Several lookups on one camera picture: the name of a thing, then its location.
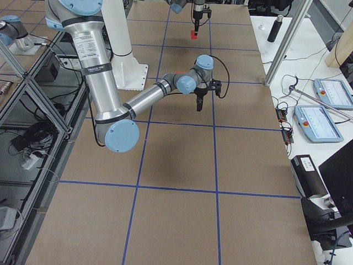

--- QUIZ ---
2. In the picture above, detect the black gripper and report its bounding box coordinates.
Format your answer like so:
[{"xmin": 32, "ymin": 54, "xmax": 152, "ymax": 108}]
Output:
[
  {"xmin": 192, "ymin": 4, "xmax": 212, "ymax": 35},
  {"xmin": 194, "ymin": 79, "xmax": 222, "ymax": 112}
]

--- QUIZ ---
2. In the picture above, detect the red cube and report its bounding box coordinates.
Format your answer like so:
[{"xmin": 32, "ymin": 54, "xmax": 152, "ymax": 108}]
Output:
[{"xmin": 190, "ymin": 30, "xmax": 198, "ymax": 40}]

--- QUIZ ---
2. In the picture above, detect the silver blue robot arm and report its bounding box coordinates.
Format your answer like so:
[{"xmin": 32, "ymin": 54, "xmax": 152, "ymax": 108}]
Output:
[
  {"xmin": 46, "ymin": 1, "xmax": 221, "ymax": 153},
  {"xmin": 165, "ymin": 0, "xmax": 212, "ymax": 38}
]

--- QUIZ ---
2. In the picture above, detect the black water bottle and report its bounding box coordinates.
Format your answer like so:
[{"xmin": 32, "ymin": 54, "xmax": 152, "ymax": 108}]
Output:
[{"xmin": 267, "ymin": 15, "xmax": 284, "ymax": 43}]

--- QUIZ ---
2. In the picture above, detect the near teach pendant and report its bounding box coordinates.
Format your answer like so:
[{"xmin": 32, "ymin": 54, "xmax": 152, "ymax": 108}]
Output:
[{"xmin": 294, "ymin": 105, "xmax": 344, "ymax": 143}]

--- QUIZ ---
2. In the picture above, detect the teach pendant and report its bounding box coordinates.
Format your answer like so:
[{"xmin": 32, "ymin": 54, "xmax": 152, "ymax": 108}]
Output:
[
  {"xmin": 294, "ymin": 105, "xmax": 344, "ymax": 143},
  {"xmin": 314, "ymin": 78, "xmax": 352, "ymax": 110}
]

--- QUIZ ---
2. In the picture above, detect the far teach pendant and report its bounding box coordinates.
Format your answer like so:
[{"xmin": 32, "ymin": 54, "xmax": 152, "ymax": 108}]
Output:
[{"xmin": 314, "ymin": 78, "xmax": 352, "ymax": 110}]

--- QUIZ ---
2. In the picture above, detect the black brown box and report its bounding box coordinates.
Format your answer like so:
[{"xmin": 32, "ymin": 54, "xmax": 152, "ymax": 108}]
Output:
[{"xmin": 290, "ymin": 155, "xmax": 328, "ymax": 198}]

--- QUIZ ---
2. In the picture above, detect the black monitor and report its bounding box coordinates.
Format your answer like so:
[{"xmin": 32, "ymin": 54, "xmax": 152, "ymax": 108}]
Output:
[{"xmin": 319, "ymin": 140, "xmax": 352, "ymax": 214}]

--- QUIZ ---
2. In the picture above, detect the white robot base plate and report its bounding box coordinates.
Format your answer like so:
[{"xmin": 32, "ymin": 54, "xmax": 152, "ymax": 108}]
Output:
[{"xmin": 111, "ymin": 54, "xmax": 148, "ymax": 91}]

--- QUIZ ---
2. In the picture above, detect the aluminium frame post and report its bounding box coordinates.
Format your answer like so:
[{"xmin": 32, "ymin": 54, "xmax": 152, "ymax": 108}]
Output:
[{"xmin": 264, "ymin": 0, "xmax": 313, "ymax": 87}]

